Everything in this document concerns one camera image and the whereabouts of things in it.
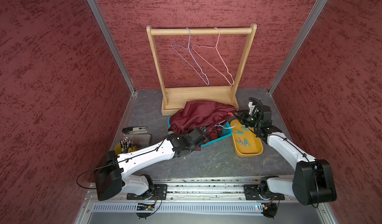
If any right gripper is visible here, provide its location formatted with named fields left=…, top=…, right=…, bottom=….
left=232, top=109, right=261, bottom=129

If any red black plaid shirt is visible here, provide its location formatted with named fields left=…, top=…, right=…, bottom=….
left=207, top=126, right=223, bottom=140

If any maroon satin shirt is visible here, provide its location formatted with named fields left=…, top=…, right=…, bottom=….
left=170, top=100, right=236, bottom=133

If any pink wire hanger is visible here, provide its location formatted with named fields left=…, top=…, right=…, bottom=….
left=192, top=27, right=235, bottom=86

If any blue wire hanger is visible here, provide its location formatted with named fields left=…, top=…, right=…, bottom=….
left=215, top=122, right=236, bottom=129
left=170, top=28, right=210, bottom=86

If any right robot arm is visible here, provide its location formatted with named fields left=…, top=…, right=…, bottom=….
left=233, top=104, right=337, bottom=206

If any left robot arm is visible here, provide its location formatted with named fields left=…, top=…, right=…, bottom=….
left=94, top=127, right=208, bottom=201

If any teal plastic basket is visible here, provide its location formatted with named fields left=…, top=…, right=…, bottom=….
left=164, top=118, right=233, bottom=151

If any yellow plastic tray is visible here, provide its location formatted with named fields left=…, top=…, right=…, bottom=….
left=230, top=120, right=264, bottom=157

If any wooden clothes rack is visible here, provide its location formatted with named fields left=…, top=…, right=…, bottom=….
left=146, top=24, right=257, bottom=116

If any grey metal tin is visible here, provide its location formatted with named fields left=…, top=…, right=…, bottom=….
left=130, top=133, right=152, bottom=149

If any yellow cup with tools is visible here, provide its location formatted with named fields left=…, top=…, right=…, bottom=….
left=114, top=137, right=137, bottom=155

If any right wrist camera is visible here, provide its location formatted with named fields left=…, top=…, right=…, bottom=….
left=248, top=101, right=257, bottom=115

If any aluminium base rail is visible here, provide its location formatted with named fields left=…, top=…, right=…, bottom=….
left=83, top=176, right=329, bottom=216

